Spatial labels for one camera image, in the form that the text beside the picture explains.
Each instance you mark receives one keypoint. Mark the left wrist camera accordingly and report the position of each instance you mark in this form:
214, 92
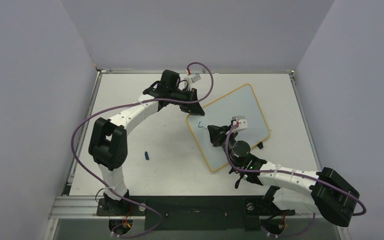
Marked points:
190, 79

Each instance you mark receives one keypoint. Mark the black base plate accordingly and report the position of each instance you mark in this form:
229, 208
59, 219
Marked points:
197, 213

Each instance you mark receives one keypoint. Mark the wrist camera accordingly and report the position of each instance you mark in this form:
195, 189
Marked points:
190, 79
239, 123

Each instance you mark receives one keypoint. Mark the blue marker cap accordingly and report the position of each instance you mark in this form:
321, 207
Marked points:
147, 156

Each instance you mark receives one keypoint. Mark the right black whiteboard clip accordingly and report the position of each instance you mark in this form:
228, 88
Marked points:
260, 145

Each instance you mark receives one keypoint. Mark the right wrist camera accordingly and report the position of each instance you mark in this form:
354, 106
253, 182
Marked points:
239, 123

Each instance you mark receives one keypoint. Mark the yellow framed whiteboard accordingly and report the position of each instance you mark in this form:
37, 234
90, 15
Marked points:
239, 107

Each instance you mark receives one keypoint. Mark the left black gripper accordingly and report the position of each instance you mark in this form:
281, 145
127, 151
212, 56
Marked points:
193, 108

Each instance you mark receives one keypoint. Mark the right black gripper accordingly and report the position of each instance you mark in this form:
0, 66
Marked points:
221, 138

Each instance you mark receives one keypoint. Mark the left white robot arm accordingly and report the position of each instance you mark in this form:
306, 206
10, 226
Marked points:
108, 144

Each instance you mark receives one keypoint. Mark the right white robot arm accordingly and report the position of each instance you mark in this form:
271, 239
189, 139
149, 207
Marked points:
326, 191

